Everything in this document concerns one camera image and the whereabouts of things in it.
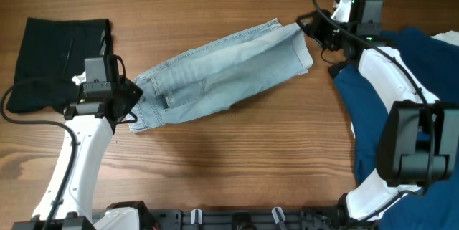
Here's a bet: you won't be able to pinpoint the light blue denim shorts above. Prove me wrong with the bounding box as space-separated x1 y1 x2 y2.
129 19 313 133

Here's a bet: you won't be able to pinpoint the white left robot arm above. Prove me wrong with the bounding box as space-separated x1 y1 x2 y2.
13 77 143 229

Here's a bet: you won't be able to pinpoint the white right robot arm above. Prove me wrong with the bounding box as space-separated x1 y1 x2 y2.
296 0 458 229

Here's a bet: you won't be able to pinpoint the black folded garment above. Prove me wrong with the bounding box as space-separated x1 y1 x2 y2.
6 18 113 114

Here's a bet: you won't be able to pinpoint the white garment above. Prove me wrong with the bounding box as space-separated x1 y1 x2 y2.
432 30 459 46

